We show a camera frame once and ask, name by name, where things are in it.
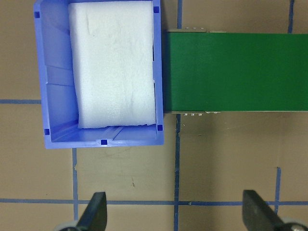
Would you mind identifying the green conveyor belt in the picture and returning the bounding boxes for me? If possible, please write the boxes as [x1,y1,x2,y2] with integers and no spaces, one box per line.
[164,31,308,112]

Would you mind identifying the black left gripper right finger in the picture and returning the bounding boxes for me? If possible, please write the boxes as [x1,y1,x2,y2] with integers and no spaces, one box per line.
[241,189,308,231]

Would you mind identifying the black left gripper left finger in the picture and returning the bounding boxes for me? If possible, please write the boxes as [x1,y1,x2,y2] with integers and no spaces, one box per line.
[55,191,107,231]

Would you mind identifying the blue bin left side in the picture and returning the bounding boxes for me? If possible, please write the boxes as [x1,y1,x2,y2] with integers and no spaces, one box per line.
[33,0,164,149]

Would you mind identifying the white foam pad left bin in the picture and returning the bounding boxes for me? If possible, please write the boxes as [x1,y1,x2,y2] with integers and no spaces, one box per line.
[68,1,155,128]

